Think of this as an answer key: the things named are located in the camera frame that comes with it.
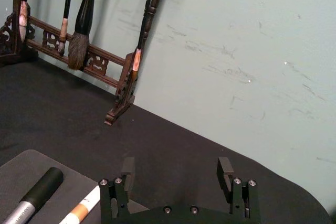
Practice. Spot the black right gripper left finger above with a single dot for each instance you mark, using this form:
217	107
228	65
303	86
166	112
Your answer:
115	195

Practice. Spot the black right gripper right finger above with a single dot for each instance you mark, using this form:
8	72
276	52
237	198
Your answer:
244	197

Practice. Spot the white and orange pen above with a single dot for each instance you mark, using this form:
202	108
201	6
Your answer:
81	209

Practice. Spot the silver marker with black cap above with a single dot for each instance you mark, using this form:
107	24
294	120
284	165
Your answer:
43	190

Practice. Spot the black table cloth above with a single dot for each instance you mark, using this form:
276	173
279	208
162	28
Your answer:
170	142

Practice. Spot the grey rubber mat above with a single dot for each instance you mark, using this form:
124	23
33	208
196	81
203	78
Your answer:
18	176

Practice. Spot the dark carved wooden brush rack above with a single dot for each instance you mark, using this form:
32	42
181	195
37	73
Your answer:
99	52

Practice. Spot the black brush with pink tip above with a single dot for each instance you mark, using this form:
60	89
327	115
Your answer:
143	24

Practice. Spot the large brush with grey bristles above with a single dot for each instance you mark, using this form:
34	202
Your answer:
84	16

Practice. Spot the black brush with pale tip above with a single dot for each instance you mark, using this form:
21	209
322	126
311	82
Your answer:
23	22

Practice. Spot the thin black brush, tan ferrule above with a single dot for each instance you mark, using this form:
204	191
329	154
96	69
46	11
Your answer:
67	1

